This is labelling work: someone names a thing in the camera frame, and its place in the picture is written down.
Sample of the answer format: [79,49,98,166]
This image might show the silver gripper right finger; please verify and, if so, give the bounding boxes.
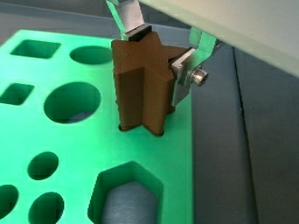
[170,26,223,108]

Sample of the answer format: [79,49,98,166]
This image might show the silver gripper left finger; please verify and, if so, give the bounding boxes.
[106,0,152,41]

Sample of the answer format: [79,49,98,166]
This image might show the brown star prism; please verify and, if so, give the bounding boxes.
[111,31,184,136]

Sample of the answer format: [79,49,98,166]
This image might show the green shape sorter block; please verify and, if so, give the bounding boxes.
[0,30,194,224]

